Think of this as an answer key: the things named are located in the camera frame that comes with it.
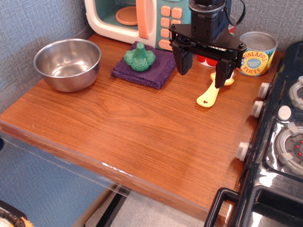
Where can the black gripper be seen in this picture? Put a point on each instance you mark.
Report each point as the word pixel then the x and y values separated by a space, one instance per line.
pixel 208 35

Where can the green toy broccoli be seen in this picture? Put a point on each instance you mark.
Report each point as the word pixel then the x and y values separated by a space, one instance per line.
pixel 139 59

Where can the yellow toy brush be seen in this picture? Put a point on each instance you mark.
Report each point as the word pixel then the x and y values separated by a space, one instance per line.
pixel 208 98

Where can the purple folded cloth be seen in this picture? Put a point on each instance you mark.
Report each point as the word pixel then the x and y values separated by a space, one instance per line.
pixel 155 76

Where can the pineapple slices can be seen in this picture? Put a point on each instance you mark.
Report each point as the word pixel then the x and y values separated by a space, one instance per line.
pixel 259 54

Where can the toy microwave oven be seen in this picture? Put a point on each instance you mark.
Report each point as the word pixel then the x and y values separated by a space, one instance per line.
pixel 130 21

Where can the stainless steel bowl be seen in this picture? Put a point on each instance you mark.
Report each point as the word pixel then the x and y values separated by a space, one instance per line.
pixel 69 65

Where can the black toy stove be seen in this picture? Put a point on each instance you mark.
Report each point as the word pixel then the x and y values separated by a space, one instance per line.
pixel 271 182

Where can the orange black object bottom left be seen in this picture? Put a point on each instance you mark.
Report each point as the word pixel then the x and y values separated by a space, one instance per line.
pixel 12 217

